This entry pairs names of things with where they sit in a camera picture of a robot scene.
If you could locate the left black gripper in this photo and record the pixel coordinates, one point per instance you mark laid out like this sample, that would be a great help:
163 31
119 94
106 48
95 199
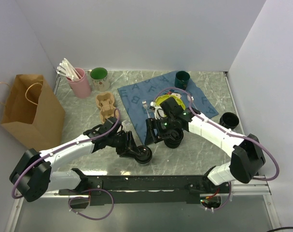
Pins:
128 146

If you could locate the cardboard cup carrier tray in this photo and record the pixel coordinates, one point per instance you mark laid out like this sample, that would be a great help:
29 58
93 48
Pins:
106 104

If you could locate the silver fork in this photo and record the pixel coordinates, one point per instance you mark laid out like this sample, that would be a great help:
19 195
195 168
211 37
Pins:
145 105

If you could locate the dark translucent takeout cup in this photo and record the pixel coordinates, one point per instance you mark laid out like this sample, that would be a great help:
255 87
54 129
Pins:
145 155

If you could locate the dark teal mug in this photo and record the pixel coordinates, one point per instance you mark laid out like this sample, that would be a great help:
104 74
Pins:
181 79

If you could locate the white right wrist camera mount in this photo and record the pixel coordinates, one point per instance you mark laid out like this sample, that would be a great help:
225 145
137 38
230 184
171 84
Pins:
157 111

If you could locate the pink straw holder cup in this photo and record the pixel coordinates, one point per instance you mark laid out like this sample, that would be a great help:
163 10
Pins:
80 88

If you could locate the green inside ceramic mug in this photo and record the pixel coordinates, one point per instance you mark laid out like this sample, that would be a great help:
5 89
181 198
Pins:
100 79

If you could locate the yellow green dotted plate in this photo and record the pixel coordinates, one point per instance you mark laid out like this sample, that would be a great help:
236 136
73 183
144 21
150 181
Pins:
162 98

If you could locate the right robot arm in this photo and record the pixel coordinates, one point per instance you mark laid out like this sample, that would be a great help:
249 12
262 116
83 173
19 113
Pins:
244 151

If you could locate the blue letter print cloth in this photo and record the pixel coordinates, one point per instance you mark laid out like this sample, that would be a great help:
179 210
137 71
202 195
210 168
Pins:
133 95

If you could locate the small santa figurine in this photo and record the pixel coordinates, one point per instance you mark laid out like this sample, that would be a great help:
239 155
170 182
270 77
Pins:
173 92

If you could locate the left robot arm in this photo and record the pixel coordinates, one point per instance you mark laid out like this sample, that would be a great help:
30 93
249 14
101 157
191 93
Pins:
37 171

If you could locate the brown paper bag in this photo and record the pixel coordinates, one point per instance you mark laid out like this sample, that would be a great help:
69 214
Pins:
32 113

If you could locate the silver spoon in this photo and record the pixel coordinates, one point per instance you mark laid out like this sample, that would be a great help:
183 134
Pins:
191 100

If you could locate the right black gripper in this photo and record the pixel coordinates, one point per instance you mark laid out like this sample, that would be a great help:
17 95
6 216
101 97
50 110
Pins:
152 123

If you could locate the stack of black lids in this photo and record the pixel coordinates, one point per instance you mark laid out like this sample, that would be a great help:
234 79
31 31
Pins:
174 139

